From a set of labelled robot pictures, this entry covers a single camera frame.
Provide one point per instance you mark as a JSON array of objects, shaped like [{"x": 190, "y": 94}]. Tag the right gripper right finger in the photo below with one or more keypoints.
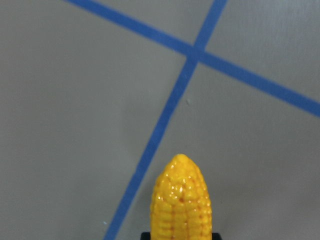
[{"x": 216, "y": 236}]

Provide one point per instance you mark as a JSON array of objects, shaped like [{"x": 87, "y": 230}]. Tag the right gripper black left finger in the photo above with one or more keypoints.
[{"x": 145, "y": 236}]

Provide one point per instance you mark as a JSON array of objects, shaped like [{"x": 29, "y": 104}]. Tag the yellow plastic corn cob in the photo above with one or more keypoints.
[{"x": 180, "y": 206}]

